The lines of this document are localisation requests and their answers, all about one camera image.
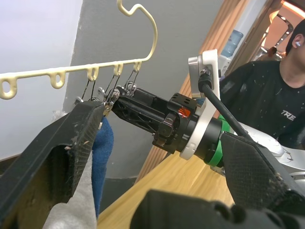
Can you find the blue sock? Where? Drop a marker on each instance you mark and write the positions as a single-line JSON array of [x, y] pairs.
[[103, 143]]

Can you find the grey sock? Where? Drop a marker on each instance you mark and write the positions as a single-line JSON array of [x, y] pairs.
[[76, 210]]

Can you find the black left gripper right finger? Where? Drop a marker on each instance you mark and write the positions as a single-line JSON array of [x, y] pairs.
[[257, 171]]

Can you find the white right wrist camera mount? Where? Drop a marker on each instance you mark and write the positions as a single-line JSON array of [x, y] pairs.
[[209, 62]]

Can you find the metal hanger clip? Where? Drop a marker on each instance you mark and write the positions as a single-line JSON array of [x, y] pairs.
[[112, 94], [129, 86], [95, 95]]

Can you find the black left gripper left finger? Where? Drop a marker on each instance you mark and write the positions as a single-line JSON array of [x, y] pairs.
[[47, 152]]

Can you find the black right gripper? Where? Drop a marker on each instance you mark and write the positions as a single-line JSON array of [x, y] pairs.
[[181, 128]]

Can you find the blue water cooler bottle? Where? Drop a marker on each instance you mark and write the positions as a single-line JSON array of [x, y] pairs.
[[233, 43]]

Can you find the person in black shirt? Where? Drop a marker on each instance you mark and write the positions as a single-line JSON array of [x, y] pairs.
[[262, 95]]

